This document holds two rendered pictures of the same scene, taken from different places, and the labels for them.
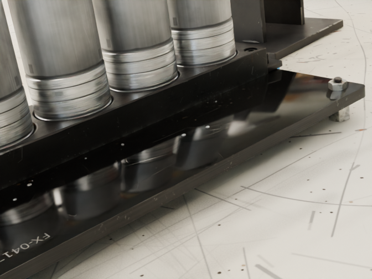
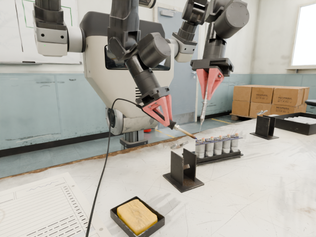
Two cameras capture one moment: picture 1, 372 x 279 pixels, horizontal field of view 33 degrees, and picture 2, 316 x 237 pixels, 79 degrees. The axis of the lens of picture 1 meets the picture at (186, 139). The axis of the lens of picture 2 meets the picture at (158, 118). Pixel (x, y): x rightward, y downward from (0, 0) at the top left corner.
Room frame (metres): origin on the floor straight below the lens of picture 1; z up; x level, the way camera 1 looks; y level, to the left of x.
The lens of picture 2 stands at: (0.70, 0.01, 0.98)
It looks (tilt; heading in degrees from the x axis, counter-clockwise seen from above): 13 degrees down; 196
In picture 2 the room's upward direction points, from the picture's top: straight up
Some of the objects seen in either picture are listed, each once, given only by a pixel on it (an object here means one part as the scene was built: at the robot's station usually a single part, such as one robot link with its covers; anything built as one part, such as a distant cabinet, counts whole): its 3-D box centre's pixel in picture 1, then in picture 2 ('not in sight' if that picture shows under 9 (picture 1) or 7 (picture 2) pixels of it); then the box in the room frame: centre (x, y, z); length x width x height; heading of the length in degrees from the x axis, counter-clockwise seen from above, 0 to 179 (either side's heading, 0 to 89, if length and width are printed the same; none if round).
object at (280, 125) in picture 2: not in sight; (303, 122); (-0.27, 0.41, 0.77); 0.24 x 0.16 x 0.04; 132
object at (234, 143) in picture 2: not in sight; (233, 144); (0.16, 0.08, 0.79); 0.02 x 0.02 x 0.05
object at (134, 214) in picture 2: not in sight; (136, 216); (0.46, -0.09, 0.76); 0.07 x 0.05 x 0.02; 59
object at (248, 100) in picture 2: not in sight; (267, 104); (-3.70, 1.13, 0.38); 1.20 x 0.80 x 0.73; 56
